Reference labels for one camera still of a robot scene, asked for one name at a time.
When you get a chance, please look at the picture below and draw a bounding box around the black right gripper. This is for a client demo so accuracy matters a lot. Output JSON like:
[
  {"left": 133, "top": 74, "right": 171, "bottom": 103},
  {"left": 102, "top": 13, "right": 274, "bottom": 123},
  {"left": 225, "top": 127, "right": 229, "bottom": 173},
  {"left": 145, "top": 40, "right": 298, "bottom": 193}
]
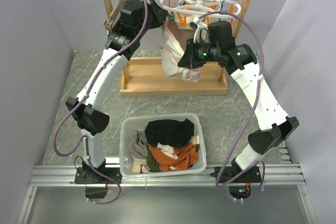
[{"left": 177, "top": 38, "right": 220, "bottom": 69}]

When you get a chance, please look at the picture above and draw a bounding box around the white underwear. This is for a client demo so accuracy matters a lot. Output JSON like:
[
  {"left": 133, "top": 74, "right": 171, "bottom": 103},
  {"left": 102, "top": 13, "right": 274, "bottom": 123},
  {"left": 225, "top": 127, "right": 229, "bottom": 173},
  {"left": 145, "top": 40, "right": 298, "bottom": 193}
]
[{"left": 160, "top": 25, "right": 200, "bottom": 82}]

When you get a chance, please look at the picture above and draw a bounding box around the white clip hanger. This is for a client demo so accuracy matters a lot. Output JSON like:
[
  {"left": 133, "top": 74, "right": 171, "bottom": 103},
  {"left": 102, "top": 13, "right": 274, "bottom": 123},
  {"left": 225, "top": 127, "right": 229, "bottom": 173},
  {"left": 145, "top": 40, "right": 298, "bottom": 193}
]
[{"left": 160, "top": 0, "right": 242, "bottom": 29}]

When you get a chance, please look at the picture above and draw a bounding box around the black underwear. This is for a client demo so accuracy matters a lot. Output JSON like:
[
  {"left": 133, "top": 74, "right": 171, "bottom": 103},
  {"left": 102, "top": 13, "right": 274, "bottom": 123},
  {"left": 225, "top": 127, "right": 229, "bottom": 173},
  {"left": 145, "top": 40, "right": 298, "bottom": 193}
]
[{"left": 144, "top": 119, "right": 195, "bottom": 148}]

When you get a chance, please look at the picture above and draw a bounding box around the pink beige underwear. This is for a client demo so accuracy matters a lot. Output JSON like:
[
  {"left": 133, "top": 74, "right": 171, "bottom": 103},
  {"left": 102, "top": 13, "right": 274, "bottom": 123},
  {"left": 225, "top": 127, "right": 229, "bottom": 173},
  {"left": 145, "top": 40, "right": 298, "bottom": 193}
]
[{"left": 165, "top": 19, "right": 194, "bottom": 51}]

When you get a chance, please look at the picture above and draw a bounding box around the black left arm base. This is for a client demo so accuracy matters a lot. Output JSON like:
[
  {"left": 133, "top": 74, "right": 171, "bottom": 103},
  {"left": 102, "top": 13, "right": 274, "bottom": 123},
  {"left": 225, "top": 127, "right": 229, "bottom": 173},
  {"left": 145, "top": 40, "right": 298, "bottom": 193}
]
[{"left": 74, "top": 162, "right": 122, "bottom": 199}]

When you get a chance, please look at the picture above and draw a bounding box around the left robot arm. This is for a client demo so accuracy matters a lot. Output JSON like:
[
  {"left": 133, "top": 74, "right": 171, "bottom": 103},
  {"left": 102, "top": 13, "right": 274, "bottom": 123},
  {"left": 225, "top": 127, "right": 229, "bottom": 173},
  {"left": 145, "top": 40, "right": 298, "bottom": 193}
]
[{"left": 66, "top": 0, "right": 167, "bottom": 183}]

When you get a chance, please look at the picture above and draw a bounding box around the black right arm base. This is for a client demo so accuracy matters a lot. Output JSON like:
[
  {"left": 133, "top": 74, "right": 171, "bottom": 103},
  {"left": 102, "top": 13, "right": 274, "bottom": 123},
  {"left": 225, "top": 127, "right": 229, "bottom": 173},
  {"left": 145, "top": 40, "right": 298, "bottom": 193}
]
[{"left": 219, "top": 165, "right": 265, "bottom": 202}]

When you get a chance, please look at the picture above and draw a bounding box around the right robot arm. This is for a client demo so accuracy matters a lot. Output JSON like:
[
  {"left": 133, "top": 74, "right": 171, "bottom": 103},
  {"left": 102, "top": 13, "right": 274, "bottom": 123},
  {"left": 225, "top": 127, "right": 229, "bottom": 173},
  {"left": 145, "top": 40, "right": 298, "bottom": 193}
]
[{"left": 178, "top": 17, "right": 299, "bottom": 182}]

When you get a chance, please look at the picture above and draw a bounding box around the wooden clip hanger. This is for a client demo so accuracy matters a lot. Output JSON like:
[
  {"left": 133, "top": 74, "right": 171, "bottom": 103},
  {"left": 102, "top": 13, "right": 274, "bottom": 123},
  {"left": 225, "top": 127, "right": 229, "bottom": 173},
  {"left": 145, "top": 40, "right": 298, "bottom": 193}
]
[{"left": 103, "top": 0, "right": 126, "bottom": 35}]

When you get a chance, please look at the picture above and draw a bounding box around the wooden clothes rack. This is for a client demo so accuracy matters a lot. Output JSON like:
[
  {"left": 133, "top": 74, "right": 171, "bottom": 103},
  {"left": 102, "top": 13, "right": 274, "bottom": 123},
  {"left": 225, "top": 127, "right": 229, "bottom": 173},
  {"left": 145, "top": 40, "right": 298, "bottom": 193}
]
[{"left": 97, "top": 0, "right": 261, "bottom": 98}]

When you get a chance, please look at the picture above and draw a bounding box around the white plastic laundry basket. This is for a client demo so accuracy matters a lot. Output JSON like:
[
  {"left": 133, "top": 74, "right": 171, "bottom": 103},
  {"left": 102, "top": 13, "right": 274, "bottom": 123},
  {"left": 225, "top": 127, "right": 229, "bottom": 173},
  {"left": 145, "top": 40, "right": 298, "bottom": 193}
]
[{"left": 119, "top": 113, "right": 207, "bottom": 178}]

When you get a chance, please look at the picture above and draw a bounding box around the cream white garment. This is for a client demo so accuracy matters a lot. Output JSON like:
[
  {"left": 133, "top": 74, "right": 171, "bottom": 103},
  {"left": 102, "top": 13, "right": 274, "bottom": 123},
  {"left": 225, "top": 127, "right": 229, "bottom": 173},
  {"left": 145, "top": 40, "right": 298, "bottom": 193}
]
[{"left": 157, "top": 143, "right": 178, "bottom": 159}]

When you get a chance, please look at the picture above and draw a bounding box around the orange brown garment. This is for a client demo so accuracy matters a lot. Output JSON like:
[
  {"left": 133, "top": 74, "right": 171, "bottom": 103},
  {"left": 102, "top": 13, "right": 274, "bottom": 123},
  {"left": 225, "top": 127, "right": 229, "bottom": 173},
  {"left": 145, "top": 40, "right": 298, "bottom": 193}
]
[{"left": 146, "top": 143, "right": 200, "bottom": 172}]

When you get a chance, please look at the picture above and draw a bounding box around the grey garment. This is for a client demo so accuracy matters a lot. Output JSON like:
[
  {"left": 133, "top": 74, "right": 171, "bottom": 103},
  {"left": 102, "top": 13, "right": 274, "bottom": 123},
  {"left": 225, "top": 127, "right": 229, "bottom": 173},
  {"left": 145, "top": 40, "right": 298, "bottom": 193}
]
[{"left": 128, "top": 132, "right": 148, "bottom": 160}]

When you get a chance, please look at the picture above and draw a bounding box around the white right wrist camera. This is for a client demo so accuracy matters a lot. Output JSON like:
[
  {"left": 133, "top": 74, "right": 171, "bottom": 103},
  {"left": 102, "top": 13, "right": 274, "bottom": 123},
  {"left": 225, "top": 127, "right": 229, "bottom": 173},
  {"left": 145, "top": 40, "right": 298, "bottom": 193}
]
[{"left": 190, "top": 17, "right": 208, "bottom": 43}]

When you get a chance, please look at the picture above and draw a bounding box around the aluminium mounting rail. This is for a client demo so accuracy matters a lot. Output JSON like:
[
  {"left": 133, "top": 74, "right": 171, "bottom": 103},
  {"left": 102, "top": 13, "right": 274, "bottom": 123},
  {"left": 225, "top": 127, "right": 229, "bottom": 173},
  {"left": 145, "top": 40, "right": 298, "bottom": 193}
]
[{"left": 28, "top": 163, "right": 306, "bottom": 187}]

